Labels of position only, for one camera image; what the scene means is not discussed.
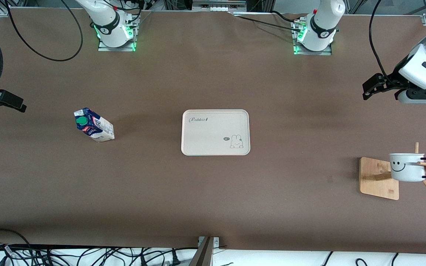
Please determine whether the white smiley face cup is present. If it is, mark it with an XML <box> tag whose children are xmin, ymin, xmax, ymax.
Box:
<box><xmin>389</xmin><ymin>153</ymin><xmax>426</xmax><ymax>182</ymax></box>

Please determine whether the blue white milk carton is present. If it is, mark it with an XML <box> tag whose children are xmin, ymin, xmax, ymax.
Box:
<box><xmin>74</xmin><ymin>108</ymin><xmax>115</xmax><ymax>143</ymax></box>

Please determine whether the wooden cup stand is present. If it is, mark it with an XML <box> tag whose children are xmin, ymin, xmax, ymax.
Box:
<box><xmin>359</xmin><ymin>142</ymin><xmax>426</xmax><ymax>201</ymax></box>

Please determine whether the beige rabbit print tray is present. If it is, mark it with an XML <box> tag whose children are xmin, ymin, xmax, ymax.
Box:
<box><xmin>181</xmin><ymin>109</ymin><xmax>251</xmax><ymax>156</ymax></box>

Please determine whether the grey metal beam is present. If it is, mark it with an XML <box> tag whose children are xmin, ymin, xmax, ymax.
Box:
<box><xmin>189</xmin><ymin>236</ymin><xmax>214</xmax><ymax>266</ymax></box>

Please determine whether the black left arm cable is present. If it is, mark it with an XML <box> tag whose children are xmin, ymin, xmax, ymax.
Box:
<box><xmin>369</xmin><ymin>0</ymin><xmax>389</xmax><ymax>78</ymax></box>

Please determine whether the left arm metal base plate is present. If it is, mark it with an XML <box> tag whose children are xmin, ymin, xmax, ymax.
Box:
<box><xmin>291</xmin><ymin>18</ymin><xmax>332</xmax><ymax>56</ymax></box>

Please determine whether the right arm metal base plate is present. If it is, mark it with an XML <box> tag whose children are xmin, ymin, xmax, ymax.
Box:
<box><xmin>98</xmin><ymin>17</ymin><xmax>138</xmax><ymax>52</ymax></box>

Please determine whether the black base cable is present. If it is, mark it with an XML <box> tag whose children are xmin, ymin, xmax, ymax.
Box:
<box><xmin>231</xmin><ymin>12</ymin><xmax>304</xmax><ymax>34</ymax></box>

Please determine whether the silver aluminium rail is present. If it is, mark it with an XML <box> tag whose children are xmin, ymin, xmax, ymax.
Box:
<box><xmin>192</xmin><ymin>0</ymin><xmax>247</xmax><ymax>11</ymax></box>

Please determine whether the small metal bracket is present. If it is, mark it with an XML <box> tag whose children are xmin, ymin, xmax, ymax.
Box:
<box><xmin>197</xmin><ymin>236</ymin><xmax>220</xmax><ymax>249</ymax></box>

